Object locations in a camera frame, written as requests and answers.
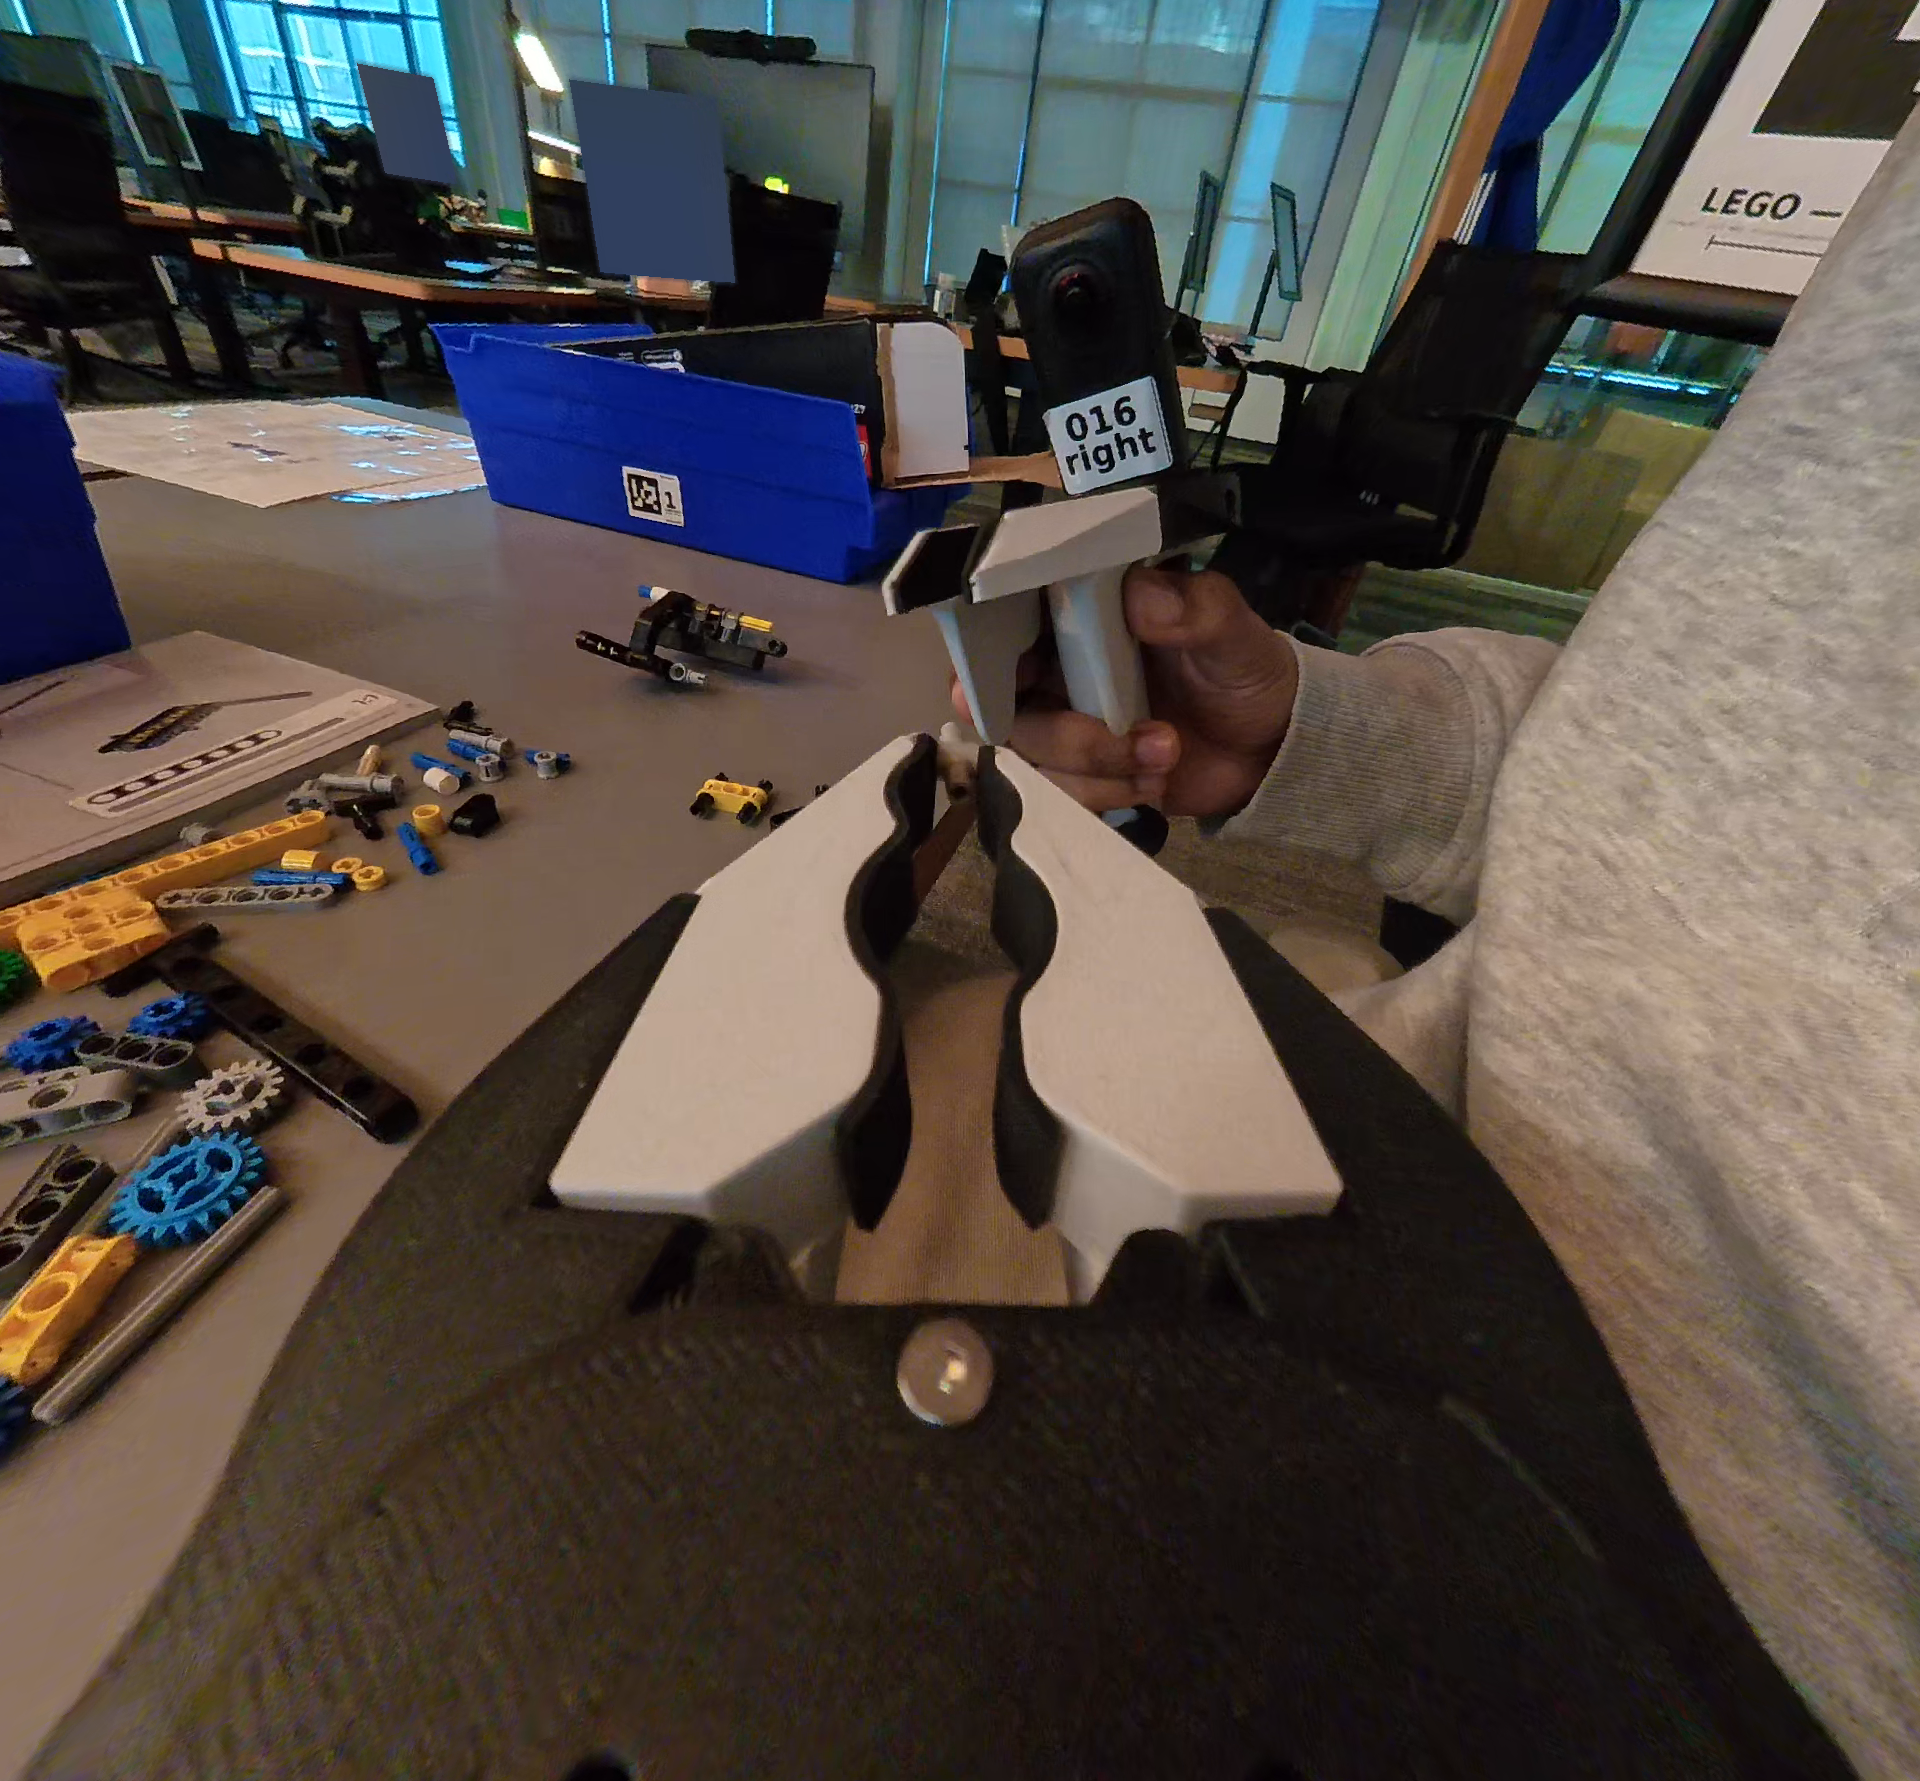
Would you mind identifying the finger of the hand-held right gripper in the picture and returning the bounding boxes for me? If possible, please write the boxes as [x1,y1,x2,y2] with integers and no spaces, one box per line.
[967,490,1165,607]
[883,528,1040,751]

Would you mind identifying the person's right hand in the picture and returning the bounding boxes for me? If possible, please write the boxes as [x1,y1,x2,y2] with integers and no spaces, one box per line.
[953,566,1300,823]

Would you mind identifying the short yellow lego beam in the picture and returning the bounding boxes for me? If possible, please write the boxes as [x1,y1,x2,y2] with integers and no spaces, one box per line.
[0,1232,142,1387]

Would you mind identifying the yellow lego beam frame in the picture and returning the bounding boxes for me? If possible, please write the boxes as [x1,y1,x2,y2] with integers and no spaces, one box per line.
[0,810,332,992]

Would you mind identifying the blue plastic bin holding box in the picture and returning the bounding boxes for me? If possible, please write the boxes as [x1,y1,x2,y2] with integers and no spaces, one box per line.
[434,319,981,584]

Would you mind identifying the grey lego gear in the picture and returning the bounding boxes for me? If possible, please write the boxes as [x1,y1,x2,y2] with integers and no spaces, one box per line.
[178,1057,288,1139]

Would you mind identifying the long grey lego beam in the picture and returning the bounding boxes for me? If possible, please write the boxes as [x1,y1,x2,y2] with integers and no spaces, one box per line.
[32,1181,288,1425]

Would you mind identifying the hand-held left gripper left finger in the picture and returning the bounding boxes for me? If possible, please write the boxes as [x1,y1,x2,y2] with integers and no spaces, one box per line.
[548,735,942,1249]

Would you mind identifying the black office chair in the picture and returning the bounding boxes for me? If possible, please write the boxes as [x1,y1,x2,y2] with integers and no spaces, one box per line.
[1223,239,1596,621]

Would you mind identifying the white instruction sheet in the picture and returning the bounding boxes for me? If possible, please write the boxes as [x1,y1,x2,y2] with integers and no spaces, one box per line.
[68,398,491,509]

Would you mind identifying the large grey display screen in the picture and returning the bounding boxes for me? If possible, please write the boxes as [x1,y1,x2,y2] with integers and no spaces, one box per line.
[645,42,878,292]

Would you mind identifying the lego instruction booklet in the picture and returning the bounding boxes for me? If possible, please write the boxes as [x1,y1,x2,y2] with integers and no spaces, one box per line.
[0,629,441,906]

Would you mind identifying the black grey yellow lego assembly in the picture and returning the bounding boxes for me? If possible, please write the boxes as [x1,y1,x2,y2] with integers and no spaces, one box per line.
[576,587,792,690]

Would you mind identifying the person's right forearm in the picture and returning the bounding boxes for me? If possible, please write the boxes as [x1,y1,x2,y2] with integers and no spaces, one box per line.
[1200,626,1562,931]

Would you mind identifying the hanging blue cloth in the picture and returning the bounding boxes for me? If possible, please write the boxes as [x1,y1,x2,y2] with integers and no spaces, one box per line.
[1477,0,1626,257]

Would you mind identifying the large blue lego gear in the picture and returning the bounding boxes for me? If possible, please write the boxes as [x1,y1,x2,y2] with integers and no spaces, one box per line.
[106,1131,272,1249]

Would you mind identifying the long black lego beam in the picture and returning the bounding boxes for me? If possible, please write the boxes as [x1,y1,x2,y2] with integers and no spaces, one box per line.
[142,923,423,1147]

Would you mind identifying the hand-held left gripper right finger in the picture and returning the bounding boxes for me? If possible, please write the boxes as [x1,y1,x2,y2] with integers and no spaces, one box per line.
[974,746,1346,1299]

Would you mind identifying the light trousers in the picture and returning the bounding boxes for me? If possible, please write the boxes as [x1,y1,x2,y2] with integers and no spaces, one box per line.
[834,942,1085,1308]

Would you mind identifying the white wall poster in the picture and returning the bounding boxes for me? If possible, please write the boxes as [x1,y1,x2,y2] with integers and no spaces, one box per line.
[1626,0,1920,301]

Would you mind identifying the wooden post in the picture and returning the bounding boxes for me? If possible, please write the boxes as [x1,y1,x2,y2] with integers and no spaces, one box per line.
[1402,0,1652,314]

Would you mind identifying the long wooden desk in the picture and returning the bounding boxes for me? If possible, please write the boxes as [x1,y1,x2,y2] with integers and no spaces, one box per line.
[119,197,716,391]

